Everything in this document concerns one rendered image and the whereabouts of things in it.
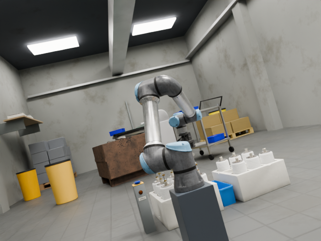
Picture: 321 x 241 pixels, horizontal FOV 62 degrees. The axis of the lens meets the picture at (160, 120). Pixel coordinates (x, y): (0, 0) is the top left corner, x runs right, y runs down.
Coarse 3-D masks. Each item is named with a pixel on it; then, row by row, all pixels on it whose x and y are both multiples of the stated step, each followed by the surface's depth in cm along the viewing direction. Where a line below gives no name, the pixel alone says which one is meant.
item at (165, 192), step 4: (172, 184) 173; (160, 188) 171; (164, 188) 169; (168, 188) 169; (172, 188) 170; (160, 192) 173; (164, 192) 169; (168, 192) 169; (164, 196) 170; (168, 196) 169
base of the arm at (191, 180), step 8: (192, 168) 126; (176, 176) 128; (184, 176) 125; (192, 176) 125; (200, 176) 128; (176, 184) 127; (184, 184) 124; (192, 184) 123; (200, 184) 125; (176, 192) 127
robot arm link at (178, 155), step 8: (168, 144) 129; (176, 144) 126; (184, 144) 127; (168, 152) 128; (176, 152) 126; (184, 152) 126; (168, 160) 127; (176, 160) 126; (184, 160) 125; (192, 160) 127; (168, 168) 130; (176, 168) 127; (184, 168) 125
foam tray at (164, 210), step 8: (216, 184) 174; (152, 192) 198; (216, 192) 173; (152, 200) 194; (160, 200) 169; (168, 200) 165; (160, 208) 171; (168, 208) 164; (160, 216) 178; (168, 216) 164; (168, 224) 163; (176, 224) 165
